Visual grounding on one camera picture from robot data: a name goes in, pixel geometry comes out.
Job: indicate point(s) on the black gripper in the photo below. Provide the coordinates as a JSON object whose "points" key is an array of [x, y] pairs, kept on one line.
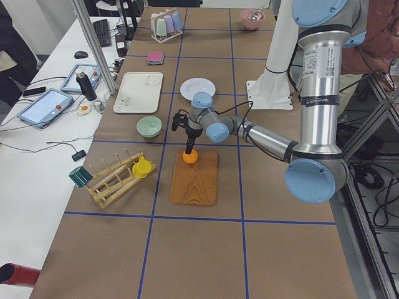
{"points": [[192, 132]]}

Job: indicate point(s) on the orange fruit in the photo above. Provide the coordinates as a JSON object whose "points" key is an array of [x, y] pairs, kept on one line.
{"points": [[190, 158]]}

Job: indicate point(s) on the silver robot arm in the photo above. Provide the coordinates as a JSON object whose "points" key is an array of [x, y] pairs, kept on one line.
{"points": [[322, 29]]}

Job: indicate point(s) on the cream bear serving tray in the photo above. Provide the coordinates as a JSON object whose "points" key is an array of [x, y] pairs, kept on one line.
{"points": [[139, 93]]}

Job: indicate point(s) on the wooden cutting board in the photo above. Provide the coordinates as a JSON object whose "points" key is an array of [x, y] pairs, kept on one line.
{"points": [[195, 184]]}

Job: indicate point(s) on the green ceramic bowl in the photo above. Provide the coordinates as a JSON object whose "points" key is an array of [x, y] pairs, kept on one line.
{"points": [[149, 126]]}

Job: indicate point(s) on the yellow mug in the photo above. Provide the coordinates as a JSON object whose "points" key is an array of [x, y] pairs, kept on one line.
{"points": [[142, 167]]}

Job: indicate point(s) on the white ceramic plate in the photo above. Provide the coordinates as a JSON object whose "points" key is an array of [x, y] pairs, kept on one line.
{"points": [[193, 86]]}

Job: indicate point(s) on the wooden mug drying rack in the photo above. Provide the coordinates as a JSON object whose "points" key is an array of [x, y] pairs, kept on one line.
{"points": [[115, 180]]}

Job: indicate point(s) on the grey folded cloth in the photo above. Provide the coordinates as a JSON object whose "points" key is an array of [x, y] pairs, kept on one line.
{"points": [[154, 63]]}

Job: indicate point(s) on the pink folded cloth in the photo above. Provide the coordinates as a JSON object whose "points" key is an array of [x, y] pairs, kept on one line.
{"points": [[155, 56]]}

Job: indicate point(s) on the small metal tin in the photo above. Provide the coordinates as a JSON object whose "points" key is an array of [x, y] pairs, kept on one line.
{"points": [[99, 106]]}

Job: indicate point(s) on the small black device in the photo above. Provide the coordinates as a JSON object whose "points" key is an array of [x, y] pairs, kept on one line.
{"points": [[79, 155]]}

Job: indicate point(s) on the dark green mug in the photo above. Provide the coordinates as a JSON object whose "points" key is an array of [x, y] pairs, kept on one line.
{"points": [[80, 176]]}

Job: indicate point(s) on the green tumbler cup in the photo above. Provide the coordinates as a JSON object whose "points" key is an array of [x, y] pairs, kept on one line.
{"points": [[161, 28]]}

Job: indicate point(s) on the black thermos bottle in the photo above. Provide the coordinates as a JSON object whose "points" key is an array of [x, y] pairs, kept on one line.
{"points": [[85, 85]]}

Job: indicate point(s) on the far teach pendant tablet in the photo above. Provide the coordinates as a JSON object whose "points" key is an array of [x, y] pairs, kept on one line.
{"points": [[71, 84]]}

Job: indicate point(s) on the teach pendant tablet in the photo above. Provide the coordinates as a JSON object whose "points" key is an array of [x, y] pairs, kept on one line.
{"points": [[71, 84], [45, 108]]}

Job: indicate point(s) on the blue tumbler cup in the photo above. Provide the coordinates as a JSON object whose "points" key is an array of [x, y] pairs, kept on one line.
{"points": [[177, 23]]}

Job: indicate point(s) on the purple tumbler cup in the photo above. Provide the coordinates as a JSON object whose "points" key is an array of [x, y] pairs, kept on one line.
{"points": [[169, 24]]}

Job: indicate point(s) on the pink bowl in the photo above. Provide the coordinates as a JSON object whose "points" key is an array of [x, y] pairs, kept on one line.
{"points": [[249, 23]]}

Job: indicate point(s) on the black computer mouse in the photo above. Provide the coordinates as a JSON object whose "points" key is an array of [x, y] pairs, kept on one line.
{"points": [[81, 54]]}

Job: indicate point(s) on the metal scoop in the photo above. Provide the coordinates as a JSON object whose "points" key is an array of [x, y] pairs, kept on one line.
{"points": [[256, 15]]}

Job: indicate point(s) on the black keyboard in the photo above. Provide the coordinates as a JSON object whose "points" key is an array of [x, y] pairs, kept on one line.
{"points": [[102, 31]]}

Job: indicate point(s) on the near teach pendant tablet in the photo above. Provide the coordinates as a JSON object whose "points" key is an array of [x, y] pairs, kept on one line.
{"points": [[45, 108]]}

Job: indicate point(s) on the black smartphone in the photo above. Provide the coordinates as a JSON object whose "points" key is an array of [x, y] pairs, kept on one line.
{"points": [[31, 92]]}

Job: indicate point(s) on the red cylinder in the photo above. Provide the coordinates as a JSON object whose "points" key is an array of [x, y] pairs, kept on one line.
{"points": [[19, 275]]}

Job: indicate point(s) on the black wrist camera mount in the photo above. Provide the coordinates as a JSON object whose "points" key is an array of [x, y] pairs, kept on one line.
{"points": [[180, 119]]}

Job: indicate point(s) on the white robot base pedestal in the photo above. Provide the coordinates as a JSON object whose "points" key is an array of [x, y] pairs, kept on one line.
{"points": [[271, 91]]}

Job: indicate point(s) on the white wire cup rack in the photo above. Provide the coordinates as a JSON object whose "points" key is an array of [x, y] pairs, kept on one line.
{"points": [[154, 17]]}

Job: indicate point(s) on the aluminium frame post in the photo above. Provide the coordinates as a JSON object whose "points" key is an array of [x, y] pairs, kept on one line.
{"points": [[91, 38]]}

